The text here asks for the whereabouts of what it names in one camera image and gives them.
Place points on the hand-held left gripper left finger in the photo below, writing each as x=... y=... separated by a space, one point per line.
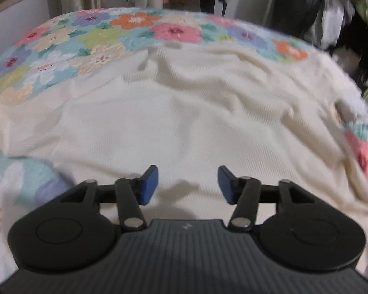
x=149 y=186

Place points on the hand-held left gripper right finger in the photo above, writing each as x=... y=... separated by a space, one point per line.
x=226 y=186

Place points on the off-white knit garment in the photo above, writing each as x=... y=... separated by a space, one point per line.
x=184 y=122

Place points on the row of hanging clothes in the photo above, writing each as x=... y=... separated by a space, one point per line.
x=294 y=3

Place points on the floral quilted bedspread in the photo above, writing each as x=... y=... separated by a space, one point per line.
x=89 y=36

